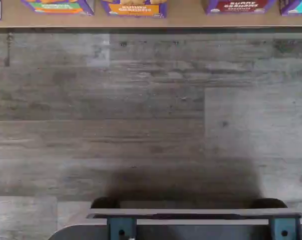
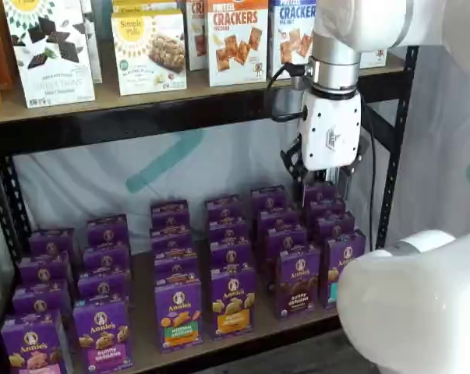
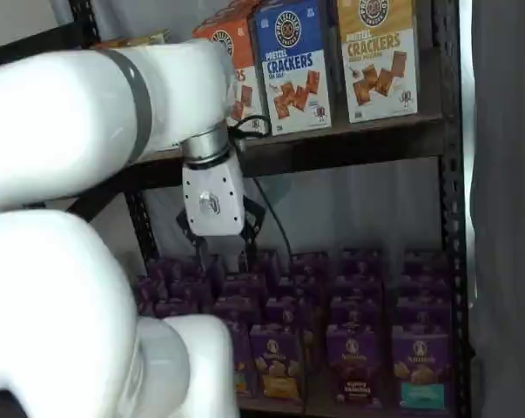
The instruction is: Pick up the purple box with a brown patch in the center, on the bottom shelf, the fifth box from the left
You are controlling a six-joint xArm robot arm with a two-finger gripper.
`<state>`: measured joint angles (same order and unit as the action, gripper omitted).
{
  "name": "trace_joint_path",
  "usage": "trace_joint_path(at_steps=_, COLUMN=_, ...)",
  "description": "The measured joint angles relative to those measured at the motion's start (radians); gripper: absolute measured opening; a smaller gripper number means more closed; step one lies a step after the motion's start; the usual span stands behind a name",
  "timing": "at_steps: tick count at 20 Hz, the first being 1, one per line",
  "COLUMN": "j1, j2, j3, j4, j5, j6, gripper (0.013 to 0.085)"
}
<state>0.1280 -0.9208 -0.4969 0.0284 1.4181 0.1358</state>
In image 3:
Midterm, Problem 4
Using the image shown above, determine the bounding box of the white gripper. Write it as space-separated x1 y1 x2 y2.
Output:
176 154 267 274

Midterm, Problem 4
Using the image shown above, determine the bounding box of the purple Annie's chocolate grahams box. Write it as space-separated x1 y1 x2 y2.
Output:
326 324 388 408

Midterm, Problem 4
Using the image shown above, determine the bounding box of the purple Annie's snack box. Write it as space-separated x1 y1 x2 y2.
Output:
275 274 322 300
330 298 384 327
399 273 451 300
340 249 384 278
168 277 214 302
402 248 450 276
290 251 329 278
220 273 270 301
134 274 170 315
147 258 181 280
264 296 318 327
154 299 201 320
395 296 453 328
212 297 264 326
334 273 384 301

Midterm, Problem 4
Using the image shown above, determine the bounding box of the purple Annie's hidden veggies box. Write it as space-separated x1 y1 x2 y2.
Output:
230 320 258 398

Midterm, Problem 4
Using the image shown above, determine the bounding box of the orange cheddar pretzel crackers box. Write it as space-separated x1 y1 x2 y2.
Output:
192 17 267 128

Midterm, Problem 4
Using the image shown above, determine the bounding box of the purple Annie's box yellow label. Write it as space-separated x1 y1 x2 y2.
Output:
248 324 306 401

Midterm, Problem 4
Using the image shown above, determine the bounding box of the blue sea salt crackers box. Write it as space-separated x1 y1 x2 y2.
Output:
252 0 337 137

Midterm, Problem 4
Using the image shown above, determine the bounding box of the yellow honey mustard crackers box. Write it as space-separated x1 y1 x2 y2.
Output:
335 0 421 125

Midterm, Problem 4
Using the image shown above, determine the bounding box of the purple Annie's box teal label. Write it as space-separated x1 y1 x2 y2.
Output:
391 325 454 411

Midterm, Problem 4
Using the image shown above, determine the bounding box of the black metal shelving rack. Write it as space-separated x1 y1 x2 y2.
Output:
0 0 472 418

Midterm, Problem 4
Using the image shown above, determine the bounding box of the grey side curtain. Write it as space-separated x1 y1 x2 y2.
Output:
460 0 525 418

